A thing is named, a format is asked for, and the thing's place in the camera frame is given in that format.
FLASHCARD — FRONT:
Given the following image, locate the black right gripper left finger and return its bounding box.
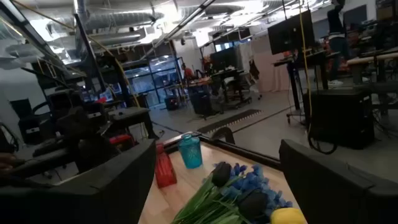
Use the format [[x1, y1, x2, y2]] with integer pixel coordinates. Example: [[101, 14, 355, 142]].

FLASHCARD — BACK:
[[0, 139, 157, 224]]

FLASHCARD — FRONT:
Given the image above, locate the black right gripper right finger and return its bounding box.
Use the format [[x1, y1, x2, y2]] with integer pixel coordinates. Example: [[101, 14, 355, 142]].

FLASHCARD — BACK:
[[279, 139, 398, 224]]

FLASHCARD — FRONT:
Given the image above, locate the red glass vase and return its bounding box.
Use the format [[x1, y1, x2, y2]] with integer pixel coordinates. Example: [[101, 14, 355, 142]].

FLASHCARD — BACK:
[[154, 142, 178, 189]]

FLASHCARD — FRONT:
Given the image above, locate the large blue flower bunch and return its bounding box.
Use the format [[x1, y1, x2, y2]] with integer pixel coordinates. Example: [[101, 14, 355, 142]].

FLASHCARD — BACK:
[[172, 161, 280, 224]]

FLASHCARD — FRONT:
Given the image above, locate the teal glass vase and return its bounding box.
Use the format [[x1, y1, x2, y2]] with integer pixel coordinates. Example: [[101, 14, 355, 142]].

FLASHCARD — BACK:
[[177, 133, 203, 170]]

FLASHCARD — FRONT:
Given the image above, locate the red box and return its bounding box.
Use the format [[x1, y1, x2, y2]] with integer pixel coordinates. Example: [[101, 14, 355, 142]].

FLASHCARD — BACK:
[[109, 133, 136, 147]]

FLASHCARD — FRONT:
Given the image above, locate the black equipment box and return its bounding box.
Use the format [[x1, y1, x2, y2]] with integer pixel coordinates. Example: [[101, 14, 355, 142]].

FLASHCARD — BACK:
[[303, 88, 376, 150]]

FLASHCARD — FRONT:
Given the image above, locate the black desk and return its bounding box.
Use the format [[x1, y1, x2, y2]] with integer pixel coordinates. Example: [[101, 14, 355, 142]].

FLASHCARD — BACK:
[[107, 107, 159, 140]]

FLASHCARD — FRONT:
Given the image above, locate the wooden bench beam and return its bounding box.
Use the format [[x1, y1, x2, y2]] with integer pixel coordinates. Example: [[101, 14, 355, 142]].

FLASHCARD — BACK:
[[346, 51, 398, 67]]

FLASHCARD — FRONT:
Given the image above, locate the seated person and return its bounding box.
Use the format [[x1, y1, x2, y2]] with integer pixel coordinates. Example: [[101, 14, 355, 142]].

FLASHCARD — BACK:
[[182, 63, 195, 82]]

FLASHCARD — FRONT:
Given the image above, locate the standing person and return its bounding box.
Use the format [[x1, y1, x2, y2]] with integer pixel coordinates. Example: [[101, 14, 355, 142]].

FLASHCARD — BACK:
[[326, 0, 351, 87]]

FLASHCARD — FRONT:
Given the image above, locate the black computer monitor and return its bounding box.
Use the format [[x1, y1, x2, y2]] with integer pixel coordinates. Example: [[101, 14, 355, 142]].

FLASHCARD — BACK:
[[267, 10, 316, 56]]

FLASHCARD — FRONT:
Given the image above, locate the black floor cable cover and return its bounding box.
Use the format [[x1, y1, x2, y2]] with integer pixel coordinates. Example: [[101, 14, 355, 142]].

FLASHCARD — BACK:
[[197, 108, 262, 134]]

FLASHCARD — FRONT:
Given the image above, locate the black cable loop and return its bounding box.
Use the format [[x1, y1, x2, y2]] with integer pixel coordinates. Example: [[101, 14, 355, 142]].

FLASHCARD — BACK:
[[211, 126, 236, 145]]

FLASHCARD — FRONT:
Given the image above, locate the yellow hanging cable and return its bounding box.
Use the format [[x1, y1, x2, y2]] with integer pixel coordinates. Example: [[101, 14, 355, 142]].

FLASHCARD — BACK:
[[297, 0, 313, 134]]

